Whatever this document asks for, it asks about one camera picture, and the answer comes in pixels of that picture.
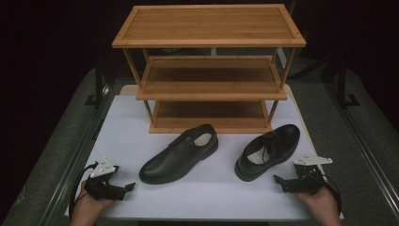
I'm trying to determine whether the black metal stand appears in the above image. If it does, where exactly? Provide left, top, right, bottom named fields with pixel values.
left=84, top=59, right=111, bottom=109
left=336, top=59, right=361, bottom=109

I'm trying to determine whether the white table mat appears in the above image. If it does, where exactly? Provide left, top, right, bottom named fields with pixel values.
left=64, top=93, right=344, bottom=221

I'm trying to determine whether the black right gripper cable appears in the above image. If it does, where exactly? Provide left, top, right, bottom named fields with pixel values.
left=319, top=178, right=343, bottom=215

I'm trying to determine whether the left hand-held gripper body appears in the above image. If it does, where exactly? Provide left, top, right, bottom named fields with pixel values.
left=83, top=157, right=127, bottom=202

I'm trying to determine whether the person's right hand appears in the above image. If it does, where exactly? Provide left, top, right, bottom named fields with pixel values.
left=293, top=186, right=343, bottom=222

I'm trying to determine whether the black leather shoe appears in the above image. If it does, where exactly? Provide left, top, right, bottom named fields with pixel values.
left=233, top=123, right=301, bottom=183
left=138, top=123, right=219, bottom=186

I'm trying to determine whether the person's left hand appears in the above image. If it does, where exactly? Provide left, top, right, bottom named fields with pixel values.
left=72, top=180, right=115, bottom=224

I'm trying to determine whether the wooden three-tier shoe rack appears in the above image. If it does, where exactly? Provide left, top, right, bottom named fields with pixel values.
left=111, top=3, right=307, bottom=135

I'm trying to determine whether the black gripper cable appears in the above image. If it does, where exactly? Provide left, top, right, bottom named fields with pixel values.
left=68, top=161, right=99, bottom=219
left=319, top=178, right=343, bottom=215

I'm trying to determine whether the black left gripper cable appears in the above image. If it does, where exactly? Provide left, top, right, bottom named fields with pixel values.
left=68, top=161, right=99, bottom=219

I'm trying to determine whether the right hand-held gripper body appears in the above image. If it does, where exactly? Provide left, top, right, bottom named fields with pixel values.
left=281, top=153, right=334, bottom=197

